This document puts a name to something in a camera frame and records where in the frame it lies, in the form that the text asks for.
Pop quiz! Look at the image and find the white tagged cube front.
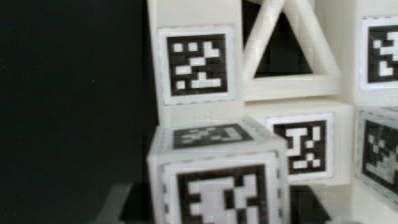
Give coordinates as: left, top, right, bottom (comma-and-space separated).
147, 120, 289, 224

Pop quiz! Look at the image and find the white tagged cube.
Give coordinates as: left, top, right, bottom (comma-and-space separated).
355, 107, 398, 204
147, 120, 289, 224

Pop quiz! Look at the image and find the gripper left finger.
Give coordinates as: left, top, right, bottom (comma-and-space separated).
92, 184, 133, 224

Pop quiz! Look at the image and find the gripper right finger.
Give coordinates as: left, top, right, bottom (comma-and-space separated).
289, 185, 332, 224

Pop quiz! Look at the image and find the white chair part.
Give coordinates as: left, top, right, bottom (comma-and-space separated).
145, 0, 398, 188

